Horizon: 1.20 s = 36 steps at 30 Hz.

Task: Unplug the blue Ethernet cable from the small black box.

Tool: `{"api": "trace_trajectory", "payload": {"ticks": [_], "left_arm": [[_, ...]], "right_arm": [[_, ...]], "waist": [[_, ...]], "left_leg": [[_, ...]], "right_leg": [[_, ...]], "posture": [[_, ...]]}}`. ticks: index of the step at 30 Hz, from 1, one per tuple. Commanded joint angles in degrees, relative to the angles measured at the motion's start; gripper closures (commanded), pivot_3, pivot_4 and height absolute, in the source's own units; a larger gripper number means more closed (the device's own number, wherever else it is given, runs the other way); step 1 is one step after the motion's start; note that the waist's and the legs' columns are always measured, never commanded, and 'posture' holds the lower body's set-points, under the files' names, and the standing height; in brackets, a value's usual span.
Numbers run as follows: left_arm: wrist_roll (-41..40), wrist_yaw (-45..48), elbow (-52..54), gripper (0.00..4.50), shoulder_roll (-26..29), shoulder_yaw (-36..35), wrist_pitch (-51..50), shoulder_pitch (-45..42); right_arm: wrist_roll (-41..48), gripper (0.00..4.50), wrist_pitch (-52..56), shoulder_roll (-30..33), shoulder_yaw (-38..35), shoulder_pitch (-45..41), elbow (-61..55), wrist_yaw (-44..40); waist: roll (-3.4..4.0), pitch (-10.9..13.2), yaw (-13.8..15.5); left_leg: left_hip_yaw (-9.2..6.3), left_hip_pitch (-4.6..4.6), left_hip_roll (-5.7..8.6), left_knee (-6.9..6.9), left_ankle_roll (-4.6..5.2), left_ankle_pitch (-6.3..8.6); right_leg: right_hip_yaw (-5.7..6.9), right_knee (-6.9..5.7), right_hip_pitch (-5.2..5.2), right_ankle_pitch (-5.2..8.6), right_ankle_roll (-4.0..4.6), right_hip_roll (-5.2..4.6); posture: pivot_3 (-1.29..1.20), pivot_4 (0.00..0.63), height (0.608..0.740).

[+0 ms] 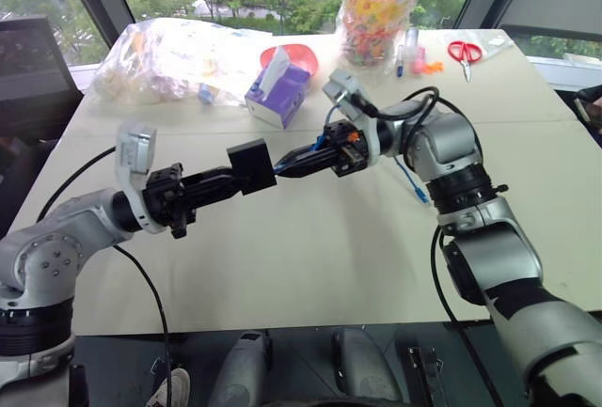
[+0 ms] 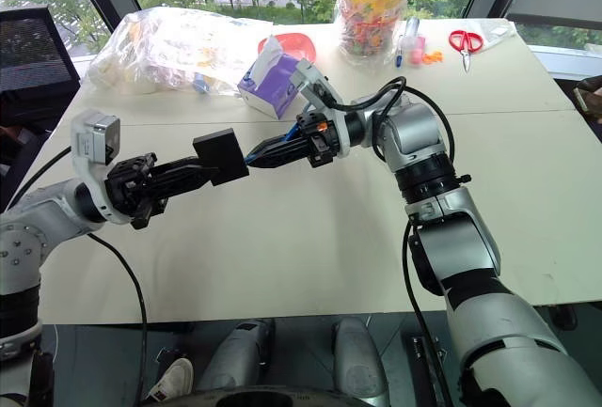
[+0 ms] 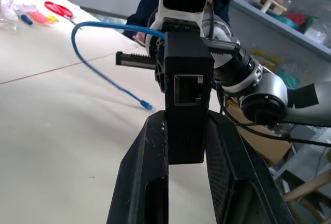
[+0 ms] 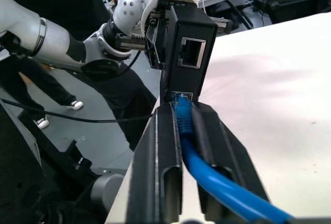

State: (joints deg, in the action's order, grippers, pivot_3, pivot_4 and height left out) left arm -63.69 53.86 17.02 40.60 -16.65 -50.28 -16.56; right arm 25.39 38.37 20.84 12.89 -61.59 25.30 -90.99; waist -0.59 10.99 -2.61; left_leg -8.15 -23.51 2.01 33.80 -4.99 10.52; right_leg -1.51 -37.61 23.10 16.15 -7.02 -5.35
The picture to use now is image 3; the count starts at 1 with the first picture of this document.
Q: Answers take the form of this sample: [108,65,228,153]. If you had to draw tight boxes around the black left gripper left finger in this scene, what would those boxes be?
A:
[106,110,170,224]

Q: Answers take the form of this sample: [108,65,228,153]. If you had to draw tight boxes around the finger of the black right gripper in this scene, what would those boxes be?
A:
[154,53,167,93]

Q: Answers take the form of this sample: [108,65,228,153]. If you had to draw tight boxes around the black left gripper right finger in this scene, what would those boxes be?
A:
[204,110,295,224]

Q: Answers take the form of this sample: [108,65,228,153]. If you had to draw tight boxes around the blue Ethernet cable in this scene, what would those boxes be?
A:
[71,21,166,111]

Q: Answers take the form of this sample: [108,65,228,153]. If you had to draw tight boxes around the small black box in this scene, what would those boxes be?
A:
[163,31,215,165]

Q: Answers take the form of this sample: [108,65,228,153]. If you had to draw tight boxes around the brown cardboard box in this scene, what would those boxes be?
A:
[227,99,293,166]

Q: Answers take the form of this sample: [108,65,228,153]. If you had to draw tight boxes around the person in dark blue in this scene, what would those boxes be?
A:
[126,0,231,41]

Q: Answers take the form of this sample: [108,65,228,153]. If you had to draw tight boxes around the wooden chair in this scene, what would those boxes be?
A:
[283,169,331,224]

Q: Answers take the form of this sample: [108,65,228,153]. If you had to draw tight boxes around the red scissors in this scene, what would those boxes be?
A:
[43,1,83,29]

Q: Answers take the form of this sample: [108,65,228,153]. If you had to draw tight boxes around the pink plastic item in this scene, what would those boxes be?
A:
[28,10,49,24]

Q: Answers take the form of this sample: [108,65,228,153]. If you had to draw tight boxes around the yellow packets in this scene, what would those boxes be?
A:
[251,49,282,71]

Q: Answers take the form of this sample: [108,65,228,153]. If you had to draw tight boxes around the blue marker pen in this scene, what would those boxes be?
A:
[15,9,34,25]

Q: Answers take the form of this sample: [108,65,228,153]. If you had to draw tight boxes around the grey-blue shelf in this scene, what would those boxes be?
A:
[229,0,331,63]

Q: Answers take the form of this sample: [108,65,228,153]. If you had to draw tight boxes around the wooden stand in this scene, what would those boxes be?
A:
[254,0,288,15]

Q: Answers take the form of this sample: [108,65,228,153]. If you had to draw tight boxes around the clear plastic bag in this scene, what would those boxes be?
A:
[0,0,37,31]

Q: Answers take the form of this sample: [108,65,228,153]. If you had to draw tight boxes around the red and green bags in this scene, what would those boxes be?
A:
[268,11,319,32]

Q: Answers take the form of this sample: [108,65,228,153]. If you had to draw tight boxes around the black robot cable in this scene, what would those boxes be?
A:
[206,0,331,147]

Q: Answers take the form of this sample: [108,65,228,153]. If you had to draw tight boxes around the grey metal frame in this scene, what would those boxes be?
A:
[268,124,331,196]

